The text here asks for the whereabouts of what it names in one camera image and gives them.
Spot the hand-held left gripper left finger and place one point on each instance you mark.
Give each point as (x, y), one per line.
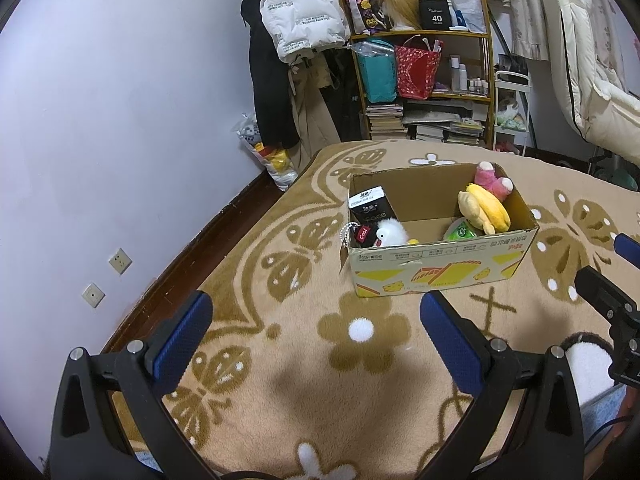
(182, 340)

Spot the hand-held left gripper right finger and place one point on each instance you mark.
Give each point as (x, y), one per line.
(450, 345)

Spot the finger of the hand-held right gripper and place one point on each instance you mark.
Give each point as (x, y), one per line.
(629, 246)
(605, 295)

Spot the printed cardboard box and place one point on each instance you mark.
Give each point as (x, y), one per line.
(440, 265)

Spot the green tissue pack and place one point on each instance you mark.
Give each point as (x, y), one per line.
(460, 232)

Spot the white fluffy duck plush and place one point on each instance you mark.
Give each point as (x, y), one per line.
(392, 232)

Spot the yellow plush toy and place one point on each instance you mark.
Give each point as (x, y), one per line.
(487, 210)

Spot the pink strawberry bear plush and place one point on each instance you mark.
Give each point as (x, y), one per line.
(490, 180)

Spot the black tissue pack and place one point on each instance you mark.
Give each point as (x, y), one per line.
(370, 207)

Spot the fluffy brown white slipper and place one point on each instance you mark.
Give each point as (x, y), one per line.
(590, 365)

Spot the blue jeans leg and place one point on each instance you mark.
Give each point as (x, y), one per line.
(602, 420)

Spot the beige patterned rug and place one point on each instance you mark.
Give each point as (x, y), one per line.
(300, 360)

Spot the white trolley cart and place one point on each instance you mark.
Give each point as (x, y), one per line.
(512, 110)

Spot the cream recliner chair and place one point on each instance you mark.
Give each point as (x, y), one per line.
(590, 60)

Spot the clear plastic bag of toys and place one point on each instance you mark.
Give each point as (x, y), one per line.
(272, 160)

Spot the pile of magazines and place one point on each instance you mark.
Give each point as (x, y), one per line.
(445, 125)

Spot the stack of books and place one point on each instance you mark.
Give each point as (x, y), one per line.
(385, 122)

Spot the wooden shelf rack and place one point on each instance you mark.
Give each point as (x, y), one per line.
(487, 60)

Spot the white bottles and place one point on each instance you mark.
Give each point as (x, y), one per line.
(457, 75)

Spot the floral curtain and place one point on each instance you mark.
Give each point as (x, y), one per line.
(525, 10)

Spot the beige hanging trousers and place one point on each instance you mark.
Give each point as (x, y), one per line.
(310, 110)

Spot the dark hanging pants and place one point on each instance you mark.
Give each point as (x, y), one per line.
(345, 100)

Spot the black hanging coat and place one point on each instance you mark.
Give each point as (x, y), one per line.
(270, 85)

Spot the red gift bag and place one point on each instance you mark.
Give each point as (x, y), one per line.
(417, 72)

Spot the teal bag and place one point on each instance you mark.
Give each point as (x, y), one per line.
(377, 72)

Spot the white plastic bag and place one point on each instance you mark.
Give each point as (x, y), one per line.
(467, 0)

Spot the black box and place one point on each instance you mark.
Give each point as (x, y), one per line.
(435, 12)

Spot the blond wig head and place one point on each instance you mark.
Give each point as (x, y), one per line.
(402, 2)

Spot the purple black packet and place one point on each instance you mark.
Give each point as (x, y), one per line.
(362, 2)

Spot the white puffer jacket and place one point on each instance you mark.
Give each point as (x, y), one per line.
(305, 5)

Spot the white wall socket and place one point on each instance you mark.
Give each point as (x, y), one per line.
(120, 261)
(93, 296)

